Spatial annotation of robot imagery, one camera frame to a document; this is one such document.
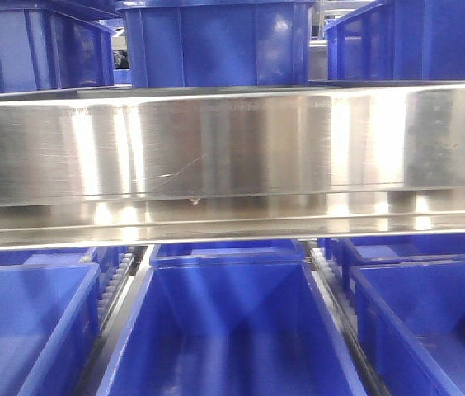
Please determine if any dark blue bin rear middle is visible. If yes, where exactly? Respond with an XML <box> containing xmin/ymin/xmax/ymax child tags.
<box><xmin>150</xmin><ymin>239</ymin><xmax>305</xmax><ymax>267</ymax></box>

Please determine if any dark blue bin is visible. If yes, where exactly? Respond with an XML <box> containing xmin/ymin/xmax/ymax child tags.
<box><xmin>0</xmin><ymin>264</ymin><xmax>100</xmax><ymax>395</ymax></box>
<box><xmin>150</xmin><ymin>239</ymin><xmax>305</xmax><ymax>267</ymax></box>
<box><xmin>325</xmin><ymin>1</ymin><xmax>465</xmax><ymax>80</ymax></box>
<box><xmin>351</xmin><ymin>262</ymin><xmax>465</xmax><ymax>395</ymax></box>
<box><xmin>0</xmin><ymin>1</ymin><xmax>116</xmax><ymax>93</ymax></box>
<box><xmin>115</xmin><ymin>1</ymin><xmax>313</xmax><ymax>87</ymax></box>
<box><xmin>97</xmin><ymin>262</ymin><xmax>365</xmax><ymax>395</ymax></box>
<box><xmin>318</xmin><ymin>234</ymin><xmax>465</xmax><ymax>290</ymax></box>

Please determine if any dark blue bin lower middle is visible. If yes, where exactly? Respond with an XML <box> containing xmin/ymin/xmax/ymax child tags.
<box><xmin>97</xmin><ymin>262</ymin><xmax>365</xmax><ymax>395</ymax></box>

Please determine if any dark blue bin upper middle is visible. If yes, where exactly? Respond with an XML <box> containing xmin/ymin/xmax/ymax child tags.
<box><xmin>115</xmin><ymin>1</ymin><xmax>313</xmax><ymax>87</ymax></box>

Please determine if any dark blue bin rear right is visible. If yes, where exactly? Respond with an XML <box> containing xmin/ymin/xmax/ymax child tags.
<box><xmin>318</xmin><ymin>234</ymin><xmax>465</xmax><ymax>290</ymax></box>

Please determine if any white roller track right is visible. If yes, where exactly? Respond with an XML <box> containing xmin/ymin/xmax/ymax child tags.
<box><xmin>310</xmin><ymin>247</ymin><xmax>357</xmax><ymax>332</ymax></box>

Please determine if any dark blue bin upper right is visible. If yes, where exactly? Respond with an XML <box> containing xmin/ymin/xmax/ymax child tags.
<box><xmin>325</xmin><ymin>1</ymin><xmax>465</xmax><ymax>80</ymax></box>

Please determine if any dark blue bin lower right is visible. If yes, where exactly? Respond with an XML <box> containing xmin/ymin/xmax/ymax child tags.
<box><xmin>351</xmin><ymin>262</ymin><xmax>465</xmax><ymax>395</ymax></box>

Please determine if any dark blue bin lower left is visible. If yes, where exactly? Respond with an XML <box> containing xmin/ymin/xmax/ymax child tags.
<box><xmin>0</xmin><ymin>264</ymin><xmax>100</xmax><ymax>395</ymax></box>

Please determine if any dark blue bin upper left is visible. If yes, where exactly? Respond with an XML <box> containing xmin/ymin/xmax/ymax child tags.
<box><xmin>0</xmin><ymin>1</ymin><xmax>116</xmax><ymax>93</ymax></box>

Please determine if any stainless steel shelf rail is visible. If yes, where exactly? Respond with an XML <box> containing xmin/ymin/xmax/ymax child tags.
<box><xmin>0</xmin><ymin>82</ymin><xmax>465</xmax><ymax>249</ymax></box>

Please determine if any steel divider rail left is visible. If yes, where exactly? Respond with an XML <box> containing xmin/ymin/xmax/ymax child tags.
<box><xmin>74</xmin><ymin>245</ymin><xmax>154</xmax><ymax>395</ymax></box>

